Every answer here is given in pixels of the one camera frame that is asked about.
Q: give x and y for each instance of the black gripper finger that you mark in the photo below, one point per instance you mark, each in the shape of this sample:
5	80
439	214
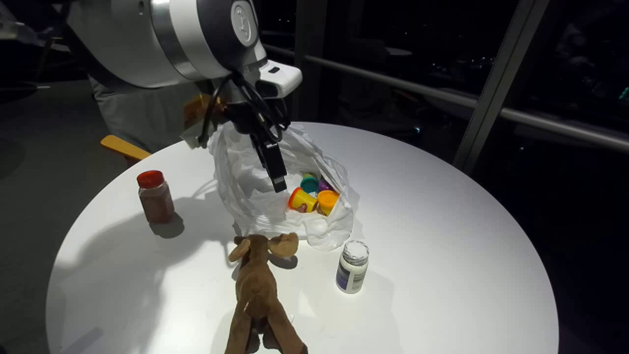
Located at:
262	157
276	169

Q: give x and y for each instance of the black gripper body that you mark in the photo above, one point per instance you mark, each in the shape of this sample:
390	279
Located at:
256	120

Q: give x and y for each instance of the yellow tub red-orange lid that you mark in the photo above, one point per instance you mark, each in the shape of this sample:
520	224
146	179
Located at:
302	198

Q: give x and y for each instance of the spice jar red lid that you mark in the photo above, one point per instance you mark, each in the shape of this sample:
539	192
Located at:
156	198

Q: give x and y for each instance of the white bottle blue label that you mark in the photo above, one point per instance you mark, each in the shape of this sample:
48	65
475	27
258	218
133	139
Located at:
353	265

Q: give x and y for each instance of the brown plush moose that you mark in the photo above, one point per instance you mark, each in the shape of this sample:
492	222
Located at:
258	295

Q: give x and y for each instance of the robot arm white and grey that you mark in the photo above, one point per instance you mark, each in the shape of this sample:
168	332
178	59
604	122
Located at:
164	39

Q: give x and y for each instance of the clear plastic bag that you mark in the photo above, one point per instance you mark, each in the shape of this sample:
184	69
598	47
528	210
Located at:
243	188

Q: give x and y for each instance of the grey fabric chair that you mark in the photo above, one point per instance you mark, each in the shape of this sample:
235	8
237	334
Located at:
138	110

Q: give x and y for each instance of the yellow wooden plank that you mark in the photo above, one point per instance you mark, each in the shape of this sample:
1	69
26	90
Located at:
125	147

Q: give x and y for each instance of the metal window railing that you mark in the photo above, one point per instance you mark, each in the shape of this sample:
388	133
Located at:
425	90

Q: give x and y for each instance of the grey window post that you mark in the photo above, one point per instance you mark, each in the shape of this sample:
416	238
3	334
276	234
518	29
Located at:
498	78

